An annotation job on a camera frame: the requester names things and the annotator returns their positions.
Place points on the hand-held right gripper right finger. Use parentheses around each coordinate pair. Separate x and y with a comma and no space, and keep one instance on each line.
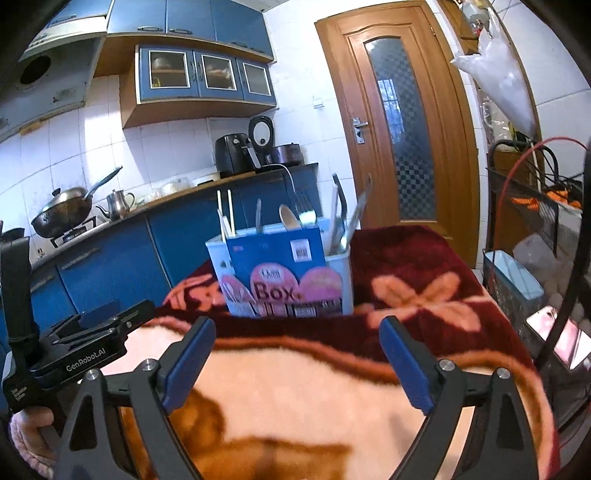
(406,364)

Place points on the black rice cooker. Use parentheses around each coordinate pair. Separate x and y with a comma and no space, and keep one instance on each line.
(261,138)

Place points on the steel cooking pot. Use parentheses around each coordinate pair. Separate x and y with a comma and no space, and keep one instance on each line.
(288,154)

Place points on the steel table knife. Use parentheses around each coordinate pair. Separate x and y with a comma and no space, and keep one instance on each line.
(259,214)

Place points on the wall switch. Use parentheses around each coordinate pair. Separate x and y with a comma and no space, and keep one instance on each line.
(318,103)

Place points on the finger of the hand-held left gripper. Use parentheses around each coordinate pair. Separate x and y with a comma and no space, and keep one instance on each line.
(124,311)
(101,333)

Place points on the blue glass door cabinet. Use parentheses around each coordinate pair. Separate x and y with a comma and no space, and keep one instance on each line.
(203,74)

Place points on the grey range hood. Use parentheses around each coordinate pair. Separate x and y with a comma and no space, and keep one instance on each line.
(51,69)

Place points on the steel wok with lid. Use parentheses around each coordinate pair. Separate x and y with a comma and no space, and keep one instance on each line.
(64,207)

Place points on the person's left hand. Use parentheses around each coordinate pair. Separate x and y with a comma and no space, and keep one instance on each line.
(32,417)

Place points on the black metal rack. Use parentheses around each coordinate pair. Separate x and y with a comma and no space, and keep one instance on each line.
(531,207)

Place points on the person's left forearm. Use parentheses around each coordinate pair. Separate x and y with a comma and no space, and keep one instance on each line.
(30,450)

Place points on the black air fryer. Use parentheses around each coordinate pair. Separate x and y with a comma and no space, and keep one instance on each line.
(235,154)

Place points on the steel fork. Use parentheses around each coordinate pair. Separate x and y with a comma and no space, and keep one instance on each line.
(302,198)

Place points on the blue kitchen base cabinet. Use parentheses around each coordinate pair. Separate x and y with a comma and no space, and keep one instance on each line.
(184,230)

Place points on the steel kettle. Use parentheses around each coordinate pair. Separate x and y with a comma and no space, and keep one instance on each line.
(117,205)

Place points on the blue wall cabinet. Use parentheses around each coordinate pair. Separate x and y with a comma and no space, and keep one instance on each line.
(194,21)

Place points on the light blue storage box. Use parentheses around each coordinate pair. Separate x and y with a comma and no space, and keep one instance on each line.
(512,281)

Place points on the wooden spoon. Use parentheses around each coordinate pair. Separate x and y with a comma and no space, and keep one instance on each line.
(290,218)

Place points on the white plastic bag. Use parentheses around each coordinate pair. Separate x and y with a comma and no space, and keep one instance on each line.
(503,78)

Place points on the gas stove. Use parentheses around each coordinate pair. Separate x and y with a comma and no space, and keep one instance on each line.
(78,233)

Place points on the wooden door with glass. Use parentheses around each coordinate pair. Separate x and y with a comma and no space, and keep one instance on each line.
(401,138)

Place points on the white chopstick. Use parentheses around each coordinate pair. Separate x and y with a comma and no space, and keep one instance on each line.
(334,207)

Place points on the light blue utensil holder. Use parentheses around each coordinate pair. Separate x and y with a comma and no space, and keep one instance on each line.
(277,258)

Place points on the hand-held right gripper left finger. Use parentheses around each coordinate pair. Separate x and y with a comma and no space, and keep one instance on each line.
(189,364)

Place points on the steel spoon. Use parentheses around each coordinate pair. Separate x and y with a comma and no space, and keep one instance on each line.
(308,217)

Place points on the maroon floral blanket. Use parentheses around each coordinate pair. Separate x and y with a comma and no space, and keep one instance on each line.
(300,392)

